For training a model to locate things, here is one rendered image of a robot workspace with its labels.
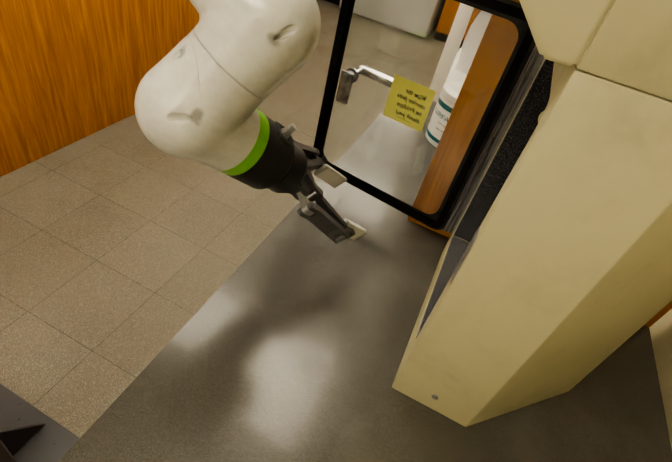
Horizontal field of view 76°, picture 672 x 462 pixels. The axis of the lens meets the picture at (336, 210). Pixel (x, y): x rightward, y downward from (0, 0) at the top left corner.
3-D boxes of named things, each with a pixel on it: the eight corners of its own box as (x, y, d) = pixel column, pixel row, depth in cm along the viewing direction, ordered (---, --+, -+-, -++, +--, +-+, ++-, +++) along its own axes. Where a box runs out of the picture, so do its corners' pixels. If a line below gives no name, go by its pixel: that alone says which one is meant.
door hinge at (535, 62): (452, 232, 81) (563, 18, 56) (449, 240, 79) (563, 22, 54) (444, 229, 81) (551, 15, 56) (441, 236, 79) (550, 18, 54)
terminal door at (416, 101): (441, 233, 81) (551, 13, 55) (310, 162, 90) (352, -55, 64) (443, 231, 81) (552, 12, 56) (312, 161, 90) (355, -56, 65)
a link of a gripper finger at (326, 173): (313, 175, 75) (312, 171, 75) (334, 188, 80) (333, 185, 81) (327, 166, 74) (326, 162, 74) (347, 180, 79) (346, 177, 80)
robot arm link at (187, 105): (105, 91, 48) (121, 154, 42) (177, 7, 45) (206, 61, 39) (201, 144, 59) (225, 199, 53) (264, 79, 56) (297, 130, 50)
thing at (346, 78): (344, 105, 76) (351, 75, 73) (333, 100, 77) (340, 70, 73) (349, 102, 78) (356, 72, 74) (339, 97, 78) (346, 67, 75)
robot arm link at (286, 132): (206, 138, 59) (216, 192, 54) (270, 89, 55) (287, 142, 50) (237, 156, 64) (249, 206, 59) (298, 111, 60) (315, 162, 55)
